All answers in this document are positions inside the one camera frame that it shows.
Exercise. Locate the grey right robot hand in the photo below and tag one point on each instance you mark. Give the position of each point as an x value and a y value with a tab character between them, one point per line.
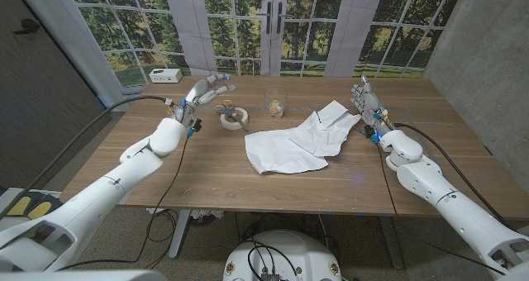
371	107

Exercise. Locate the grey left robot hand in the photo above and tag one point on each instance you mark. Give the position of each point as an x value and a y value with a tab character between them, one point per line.
194	99

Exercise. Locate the white masking tape roll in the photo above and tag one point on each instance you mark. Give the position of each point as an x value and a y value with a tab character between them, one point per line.
226	123

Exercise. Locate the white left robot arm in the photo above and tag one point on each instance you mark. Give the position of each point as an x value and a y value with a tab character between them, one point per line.
82	210

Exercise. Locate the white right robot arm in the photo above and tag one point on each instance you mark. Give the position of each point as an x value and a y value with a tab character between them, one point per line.
454	206

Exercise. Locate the clear drinking glass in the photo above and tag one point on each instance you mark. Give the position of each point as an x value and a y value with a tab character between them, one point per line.
276	96

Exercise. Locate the white socket box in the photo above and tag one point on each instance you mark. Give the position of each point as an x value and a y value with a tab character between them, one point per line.
165	75

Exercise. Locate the white cloth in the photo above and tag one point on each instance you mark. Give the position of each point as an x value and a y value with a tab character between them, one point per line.
326	136

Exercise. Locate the small yellow toy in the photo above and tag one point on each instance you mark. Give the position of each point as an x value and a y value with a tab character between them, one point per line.
275	106

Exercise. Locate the printed window backdrop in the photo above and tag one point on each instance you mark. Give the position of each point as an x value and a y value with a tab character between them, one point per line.
314	37

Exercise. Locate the crumpled white rag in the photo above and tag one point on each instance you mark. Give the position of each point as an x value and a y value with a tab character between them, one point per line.
204	215

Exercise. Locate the white table leg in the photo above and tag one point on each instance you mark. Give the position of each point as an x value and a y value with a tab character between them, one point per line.
179	235

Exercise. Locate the grey table leg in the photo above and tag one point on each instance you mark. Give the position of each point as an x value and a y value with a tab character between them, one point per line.
392	244

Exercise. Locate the dark wooden door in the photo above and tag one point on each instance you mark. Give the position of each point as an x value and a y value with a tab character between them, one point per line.
41	87

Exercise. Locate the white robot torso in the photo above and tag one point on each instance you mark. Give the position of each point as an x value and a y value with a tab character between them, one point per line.
297	252

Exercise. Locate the black pedal with yellow pads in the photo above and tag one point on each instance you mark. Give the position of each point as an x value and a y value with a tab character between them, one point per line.
18	206

